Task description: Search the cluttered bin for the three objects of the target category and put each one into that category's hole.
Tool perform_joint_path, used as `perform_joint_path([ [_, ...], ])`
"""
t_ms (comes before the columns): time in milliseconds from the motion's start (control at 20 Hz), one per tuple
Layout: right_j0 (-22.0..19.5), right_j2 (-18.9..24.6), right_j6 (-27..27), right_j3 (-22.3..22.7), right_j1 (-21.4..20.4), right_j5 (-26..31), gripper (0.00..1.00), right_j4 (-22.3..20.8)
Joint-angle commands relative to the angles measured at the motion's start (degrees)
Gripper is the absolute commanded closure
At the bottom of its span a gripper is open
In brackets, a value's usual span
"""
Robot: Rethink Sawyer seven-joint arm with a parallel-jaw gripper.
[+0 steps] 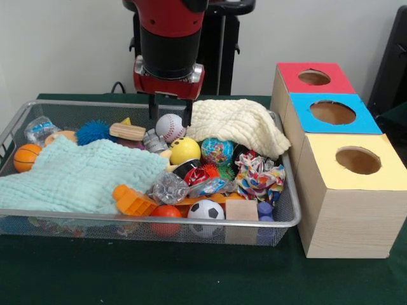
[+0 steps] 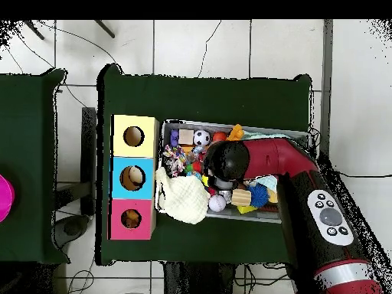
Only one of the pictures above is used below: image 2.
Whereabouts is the cream muslin cloth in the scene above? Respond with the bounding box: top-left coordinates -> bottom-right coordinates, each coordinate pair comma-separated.
155,166 -> 212,225

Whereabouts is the brown plush toy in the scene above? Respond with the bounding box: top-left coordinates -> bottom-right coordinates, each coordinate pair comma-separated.
122,210 -> 142,228

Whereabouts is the shallow mesh bin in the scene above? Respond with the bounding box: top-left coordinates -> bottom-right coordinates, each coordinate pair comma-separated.
154,119 -> 312,224

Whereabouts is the wooden box with three holes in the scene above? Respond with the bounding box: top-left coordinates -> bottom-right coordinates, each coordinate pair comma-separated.
109,114 -> 160,241

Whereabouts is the small soccer ball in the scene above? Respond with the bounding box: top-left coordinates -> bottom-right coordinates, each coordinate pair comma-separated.
193,129 -> 211,147

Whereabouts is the plain wooden block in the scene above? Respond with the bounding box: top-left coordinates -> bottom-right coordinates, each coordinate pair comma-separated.
178,129 -> 195,145

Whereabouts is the white baseball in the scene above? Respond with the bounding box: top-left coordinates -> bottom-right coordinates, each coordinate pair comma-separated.
207,194 -> 227,213

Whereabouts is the orange plastic toy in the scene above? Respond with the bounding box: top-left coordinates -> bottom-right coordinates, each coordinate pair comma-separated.
226,123 -> 245,142

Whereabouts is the striped wooden block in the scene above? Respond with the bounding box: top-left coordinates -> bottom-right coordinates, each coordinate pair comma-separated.
230,188 -> 253,207

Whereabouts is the dark green table cloth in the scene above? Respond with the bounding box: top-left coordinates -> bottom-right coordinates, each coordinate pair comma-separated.
95,63 -> 314,266
0,67 -> 71,265

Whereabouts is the blue spiky ball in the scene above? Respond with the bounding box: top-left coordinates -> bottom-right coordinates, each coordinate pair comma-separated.
247,182 -> 270,208

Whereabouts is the mint muslin cloth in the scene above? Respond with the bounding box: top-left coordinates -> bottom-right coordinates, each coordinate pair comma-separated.
243,129 -> 292,191

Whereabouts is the black upright stand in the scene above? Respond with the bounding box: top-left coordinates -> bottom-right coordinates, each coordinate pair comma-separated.
80,106 -> 98,217

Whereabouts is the grey stand base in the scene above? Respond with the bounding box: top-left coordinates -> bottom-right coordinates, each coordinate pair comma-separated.
54,214 -> 90,249

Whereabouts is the dark tripod leg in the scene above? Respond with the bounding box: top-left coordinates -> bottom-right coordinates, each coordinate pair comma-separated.
93,19 -> 116,39
25,19 -> 45,41

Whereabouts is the pink bowl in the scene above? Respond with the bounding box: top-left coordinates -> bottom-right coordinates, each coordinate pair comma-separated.
0,174 -> 15,224

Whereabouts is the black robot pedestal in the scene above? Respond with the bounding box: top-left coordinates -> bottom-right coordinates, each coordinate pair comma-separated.
162,260 -> 237,294

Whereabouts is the black cable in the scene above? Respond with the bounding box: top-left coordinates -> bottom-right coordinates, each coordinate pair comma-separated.
336,171 -> 392,179

